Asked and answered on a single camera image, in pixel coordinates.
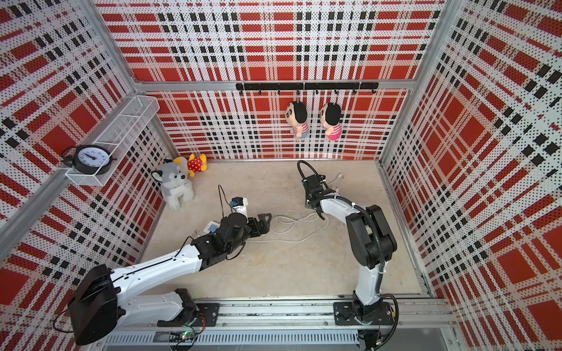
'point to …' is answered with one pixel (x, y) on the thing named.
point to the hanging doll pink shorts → (331, 114)
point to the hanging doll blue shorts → (296, 113)
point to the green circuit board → (182, 336)
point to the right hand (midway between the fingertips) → (319, 200)
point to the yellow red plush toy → (198, 164)
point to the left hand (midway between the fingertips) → (266, 217)
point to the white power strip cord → (284, 219)
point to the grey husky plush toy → (175, 185)
